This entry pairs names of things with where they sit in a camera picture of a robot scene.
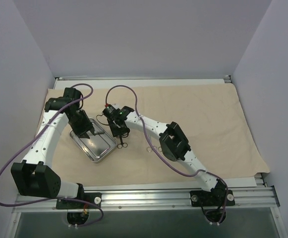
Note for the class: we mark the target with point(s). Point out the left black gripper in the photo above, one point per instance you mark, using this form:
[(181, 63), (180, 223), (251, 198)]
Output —
[(83, 128)]

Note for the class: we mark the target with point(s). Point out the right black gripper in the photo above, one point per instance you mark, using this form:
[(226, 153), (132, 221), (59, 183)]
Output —
[(118, 130)]

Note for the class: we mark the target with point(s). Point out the beige surgical wrap cloth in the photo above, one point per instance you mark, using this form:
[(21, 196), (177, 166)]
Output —
[(200, 111)]

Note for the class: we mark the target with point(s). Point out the steel instrument tray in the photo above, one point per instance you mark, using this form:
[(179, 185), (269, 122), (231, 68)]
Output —
[(96, 148)]

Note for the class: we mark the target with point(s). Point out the steel surgical scissors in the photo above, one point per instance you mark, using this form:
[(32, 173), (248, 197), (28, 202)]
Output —
[(150, 149)]

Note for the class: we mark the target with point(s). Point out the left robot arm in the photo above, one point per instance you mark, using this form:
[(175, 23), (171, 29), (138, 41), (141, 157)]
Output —
[(34, 175)]

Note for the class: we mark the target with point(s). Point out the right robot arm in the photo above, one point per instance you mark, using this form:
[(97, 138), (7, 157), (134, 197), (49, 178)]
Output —
[(167, 141)]

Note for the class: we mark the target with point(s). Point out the back aluminium rail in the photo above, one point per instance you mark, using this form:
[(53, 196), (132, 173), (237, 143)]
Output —
[(84, 77)]

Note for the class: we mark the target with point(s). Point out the aluminium rail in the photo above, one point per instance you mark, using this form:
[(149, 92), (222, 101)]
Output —
[(257, 178), (179, 199), (84, 77)]

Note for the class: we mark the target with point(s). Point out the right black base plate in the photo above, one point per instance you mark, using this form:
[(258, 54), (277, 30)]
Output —
[(200, 198)]

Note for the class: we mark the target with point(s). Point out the right side aluminium rail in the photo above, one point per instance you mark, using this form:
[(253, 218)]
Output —
[(257, 178)]

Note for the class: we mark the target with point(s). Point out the front aluminium rail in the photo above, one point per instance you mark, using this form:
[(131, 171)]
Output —
[(179, 199)]

